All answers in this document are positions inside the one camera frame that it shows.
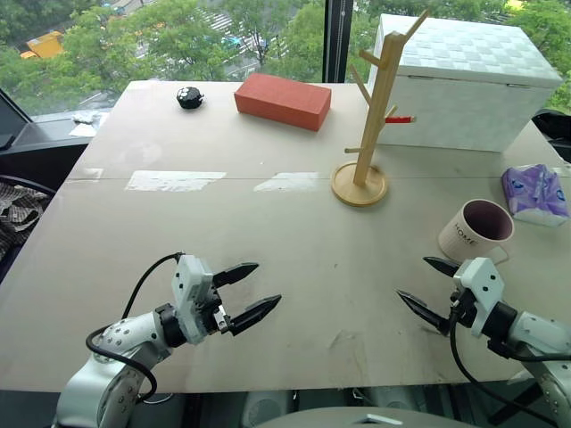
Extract large white checkered box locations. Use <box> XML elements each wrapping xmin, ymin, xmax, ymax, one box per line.
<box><xmin>366</xmin><ymin>12</ymin><xmax>565</xmax><ymax>154</ymax></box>

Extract black slanted frame bar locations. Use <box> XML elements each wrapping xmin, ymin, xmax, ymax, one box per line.
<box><xmin>0</xmin><ymin>87</ymin><xmax>33</xmax><ymax>151</ymax></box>

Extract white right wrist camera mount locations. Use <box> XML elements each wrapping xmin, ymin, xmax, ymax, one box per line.
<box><xmin>451</xmin><ymin>257</ymin><xmax>507</xmax><ymax>338</ymax></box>

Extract grey rounded robot torso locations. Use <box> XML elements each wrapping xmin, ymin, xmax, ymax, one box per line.
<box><xmin>252</xmin><ymin>406</ymin><xmax>485</xmax><ymax>428</ymax></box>

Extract black bag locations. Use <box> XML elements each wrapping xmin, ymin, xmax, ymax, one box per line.
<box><xmin>532</xmin><ymin>108</ymin><xmax>571</xmax><ymax>164</ymax></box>

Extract black round dotted object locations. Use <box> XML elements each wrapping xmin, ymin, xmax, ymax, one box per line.
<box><xmin>175</xmin><ymin>85</ymin><xmax>207</xmax><ymax>111</ymax></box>

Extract pink mug with HOME print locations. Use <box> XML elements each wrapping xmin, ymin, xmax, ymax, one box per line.
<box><xmin>436</xmin><ymin>198</ymin><xmax>516</xmax><ymax>265</ymax></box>

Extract black crossed stand legs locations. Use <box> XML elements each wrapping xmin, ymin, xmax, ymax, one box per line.
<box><xmin>487</xmin><ymin>377</ymin><xmax>544</xmax><ymax>425</ymax></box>

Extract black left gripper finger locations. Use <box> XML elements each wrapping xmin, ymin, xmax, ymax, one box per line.
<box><xmin>228</xmin><ymin>293</ymin><xmax>283</xmax><ymax>337</ymax></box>
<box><xmin>211</xmin><ymin>262</ymin><xmax>261</xmax><ymax>291</ymax></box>

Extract checked grey cloth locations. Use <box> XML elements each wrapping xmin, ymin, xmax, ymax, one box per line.
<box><xmin>0</xmin><ymin>181</ymin><xmax>51</xmax><ymax>265</ymax></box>

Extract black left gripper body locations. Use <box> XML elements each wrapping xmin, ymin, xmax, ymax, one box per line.
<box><xmin>205</xmin><ymin>284</ymin><xmax>235</xmax><ymax>336</ymax></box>

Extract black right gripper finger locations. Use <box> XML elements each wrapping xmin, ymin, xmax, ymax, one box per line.
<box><xmin>394</xmin><ymin>290</ymin><xmax>451</xmax><ymax>337</ymax></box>
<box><xmin>422</xmin><ymin>256</ymin><xmax>461</xmax><ymax>279</ymax></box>

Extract red rectangular box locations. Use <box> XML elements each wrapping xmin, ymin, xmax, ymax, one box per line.
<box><xmin>234</xmin><ymin>72</ymin><xmax>333</xmax><ymax>133</ymax></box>

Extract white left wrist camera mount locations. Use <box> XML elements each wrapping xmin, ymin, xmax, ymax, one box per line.
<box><xmin>170</xmin><ymin>254</ymin><xmax>225</xmax><ymax>346</ymax></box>

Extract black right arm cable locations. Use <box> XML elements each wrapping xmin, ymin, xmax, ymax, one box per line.
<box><xmin>447</xmin><ymin>305</ymin><xmax>561</xmax><ymax>427</ymax></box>

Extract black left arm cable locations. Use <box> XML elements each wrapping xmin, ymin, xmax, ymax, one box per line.
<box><xmin>85</xmin><ymin>251</ymin><xmax>186</xmax><ymax>405</ymax></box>

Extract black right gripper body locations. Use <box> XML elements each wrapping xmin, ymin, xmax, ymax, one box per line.
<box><xmin>447</xmin><ymin>288</ymin><xmax>478</xmax><ymax>332</ymax></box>

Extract white crumpled paper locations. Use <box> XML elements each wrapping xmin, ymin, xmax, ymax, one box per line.
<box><xmin>70</xmin><ymin>111</ymin><xmax>111</xmax><ymax>138</ymax></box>

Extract wooden mug tree stand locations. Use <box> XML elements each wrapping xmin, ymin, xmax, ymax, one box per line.
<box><xmin>330</xmin><ymin>9</ymin><xmax>430</xmax><ymax>208</ymax></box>

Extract black window pillar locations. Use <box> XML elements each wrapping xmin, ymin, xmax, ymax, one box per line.
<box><xmin>323</xmin><ymin>0</ymin><xmax>353</xmax><ymax>85</ymax></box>

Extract yellow vehicle outside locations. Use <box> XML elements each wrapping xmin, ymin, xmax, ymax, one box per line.
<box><xmin>19</xmin><ymin>29</ymin><xmax>64</xmax><ymax>60</ymax></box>

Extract purple tissue pack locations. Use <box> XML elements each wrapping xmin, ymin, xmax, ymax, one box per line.
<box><xmin>501</xmin><ymin>163</ymin><xmax>571</xmax><ymax>229</ymax></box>

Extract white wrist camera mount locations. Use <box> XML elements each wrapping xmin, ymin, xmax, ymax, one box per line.
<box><xmin>170</xmin><ymin>254</ymin><xmax>225</xmax><ymax>346</ymax></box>
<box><xmin>451</xmin><ymin>257</ymin><xmax>507</xmax><ymax>338</ymax></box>

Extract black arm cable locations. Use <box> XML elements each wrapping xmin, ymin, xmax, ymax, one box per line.
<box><xmin>85</xmin><ymin>251</ymin><xmax>186</xmax><ymax>405</ymax></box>
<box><xmin>447</xmin><ymin>305</ymin><xmax>561</xmax><ymax>427</ymax></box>

